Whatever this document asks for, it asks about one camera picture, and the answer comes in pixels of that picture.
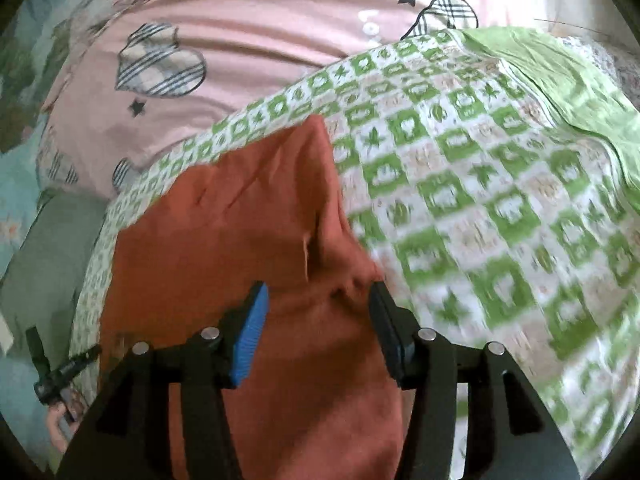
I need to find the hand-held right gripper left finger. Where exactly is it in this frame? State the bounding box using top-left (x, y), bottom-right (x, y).
top-left (52, 281), bottom-right (271, 480)

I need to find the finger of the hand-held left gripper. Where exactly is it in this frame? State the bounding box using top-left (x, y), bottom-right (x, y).
top-left (26, 326), bottom-right (47, 378)
top-left (33, 346), bottom-right (102, 405)

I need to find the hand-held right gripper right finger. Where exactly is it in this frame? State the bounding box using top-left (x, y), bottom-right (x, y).
top-left (367, 281), bottom-right (583, 480)

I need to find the rust orange garment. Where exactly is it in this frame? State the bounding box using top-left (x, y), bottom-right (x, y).
top-left (97, 114), bottom-right (416, 480)

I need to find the person's left hand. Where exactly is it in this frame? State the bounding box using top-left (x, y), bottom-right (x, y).
top-left (45, 402), bottom-right (80, 453)

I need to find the grey-green cloth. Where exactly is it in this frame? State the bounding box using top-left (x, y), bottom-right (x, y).
top-left (0, 192), bottom-right (109, 343)

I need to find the teal floral bed sheet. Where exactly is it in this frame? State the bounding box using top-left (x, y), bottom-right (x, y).
top-left (0, 0), bottom-right (118, 463)

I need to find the green checked blanket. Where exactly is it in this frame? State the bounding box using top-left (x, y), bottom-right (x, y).
top-left (69, 27), bottom-right (640, 471)

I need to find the pink quilt with plaid hearts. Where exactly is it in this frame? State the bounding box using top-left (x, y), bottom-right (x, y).
top-left (37, 0), bottom-right (551, 202)

